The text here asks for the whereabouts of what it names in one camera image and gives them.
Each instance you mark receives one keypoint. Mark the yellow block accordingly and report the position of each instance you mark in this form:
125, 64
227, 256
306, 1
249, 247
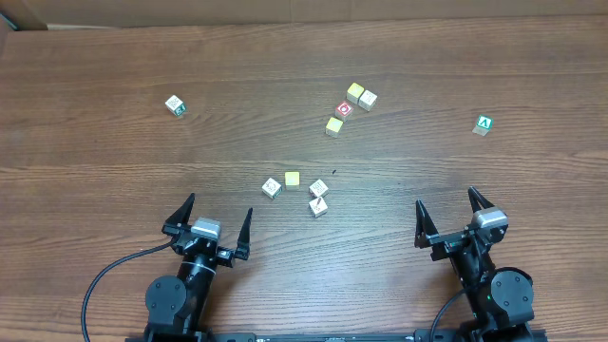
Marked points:
292, 180
354, 92
333, 127

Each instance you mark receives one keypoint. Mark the red circle block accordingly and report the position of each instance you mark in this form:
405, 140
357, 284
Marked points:
343, 111

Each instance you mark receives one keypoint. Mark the white patterned block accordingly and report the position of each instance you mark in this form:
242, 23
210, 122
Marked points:
319, 188

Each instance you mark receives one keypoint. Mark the white block red mark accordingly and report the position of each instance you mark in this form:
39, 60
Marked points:
318, 207

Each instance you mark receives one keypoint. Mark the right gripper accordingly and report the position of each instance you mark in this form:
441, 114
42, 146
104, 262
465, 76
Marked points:
457, 238

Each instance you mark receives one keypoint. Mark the green letter block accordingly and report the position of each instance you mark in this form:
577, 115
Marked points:
483, 125

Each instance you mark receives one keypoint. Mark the white block green edge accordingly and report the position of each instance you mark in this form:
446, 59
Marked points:
271, 188

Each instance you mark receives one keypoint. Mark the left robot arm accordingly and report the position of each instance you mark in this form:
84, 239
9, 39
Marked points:
175, 303

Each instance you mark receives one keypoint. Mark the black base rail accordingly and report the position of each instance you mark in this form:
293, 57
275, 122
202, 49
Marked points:
420, 335

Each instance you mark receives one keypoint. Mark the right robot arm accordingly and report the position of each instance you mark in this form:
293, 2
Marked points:
501, 299

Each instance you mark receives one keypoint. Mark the white block green side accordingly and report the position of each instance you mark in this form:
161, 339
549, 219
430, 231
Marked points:
175, 105

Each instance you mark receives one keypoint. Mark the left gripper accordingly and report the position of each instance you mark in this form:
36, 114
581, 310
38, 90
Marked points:
231, 255

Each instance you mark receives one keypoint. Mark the white block far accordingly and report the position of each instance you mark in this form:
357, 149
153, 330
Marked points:
367, 100

